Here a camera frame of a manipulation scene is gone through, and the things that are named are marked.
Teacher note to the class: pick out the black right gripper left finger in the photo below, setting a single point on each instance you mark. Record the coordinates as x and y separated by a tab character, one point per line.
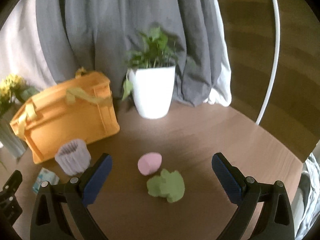
48	219

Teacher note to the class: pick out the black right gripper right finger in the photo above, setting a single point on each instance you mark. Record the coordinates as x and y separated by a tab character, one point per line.
275	220

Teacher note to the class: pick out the blue cartoon tissue pack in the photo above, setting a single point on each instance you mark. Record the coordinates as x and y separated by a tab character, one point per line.
45	175

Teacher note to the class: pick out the green soft toy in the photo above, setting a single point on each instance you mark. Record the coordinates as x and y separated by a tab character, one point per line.
168	185

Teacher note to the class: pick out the pink soft egg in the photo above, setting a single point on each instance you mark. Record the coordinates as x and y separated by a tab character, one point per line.
149	163

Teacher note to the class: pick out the grey ribbed vase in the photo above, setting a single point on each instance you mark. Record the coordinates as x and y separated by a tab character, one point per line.
9	140

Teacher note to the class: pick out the lilac knitted cup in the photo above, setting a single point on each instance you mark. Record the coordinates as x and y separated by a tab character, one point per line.
73	157

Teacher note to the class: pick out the orange plastic storage crate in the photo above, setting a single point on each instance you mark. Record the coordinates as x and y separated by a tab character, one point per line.
80	108

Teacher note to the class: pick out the sunflower bouquet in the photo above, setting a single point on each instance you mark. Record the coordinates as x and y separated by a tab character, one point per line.
14	88

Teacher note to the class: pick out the white sheer curtain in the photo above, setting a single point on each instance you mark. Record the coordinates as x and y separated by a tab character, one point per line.
21	51

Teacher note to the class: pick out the white plant pot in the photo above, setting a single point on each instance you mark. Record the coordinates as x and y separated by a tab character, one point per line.
152	90

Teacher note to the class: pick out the grey curtain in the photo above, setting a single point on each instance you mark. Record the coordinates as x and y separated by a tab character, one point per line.
100	34

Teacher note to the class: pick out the green potted plant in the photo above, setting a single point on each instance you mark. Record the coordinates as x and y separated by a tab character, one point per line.
159	51

